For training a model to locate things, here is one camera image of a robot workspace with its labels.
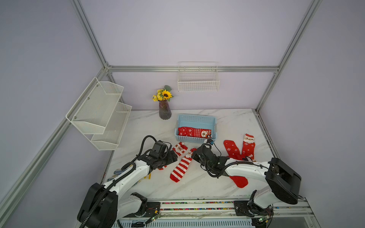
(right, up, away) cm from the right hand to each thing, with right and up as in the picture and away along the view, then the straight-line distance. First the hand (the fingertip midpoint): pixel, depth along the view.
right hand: (193, 153), depth 87 cm
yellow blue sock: (-29, 0, -29) cm, 41 cm away
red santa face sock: (+40, +2, +12) cm, 42 cm away
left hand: (-13, -4, -1) cm, 13 cm away
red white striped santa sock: (-9, +1, +9) cm, 13 cm away
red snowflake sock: (+28, 0, +9) cm, 29 cm away
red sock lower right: (+28, -16, -6) cm, 33 cm away
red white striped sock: (-7, -10, +1) cm, 13 cm away
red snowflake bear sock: (-1, +12, +18) cm, 21 cm away
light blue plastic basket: (+3, +20, +24) cm, 32 cm away
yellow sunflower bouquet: (-21, +39, +11) cm, 45 cm away
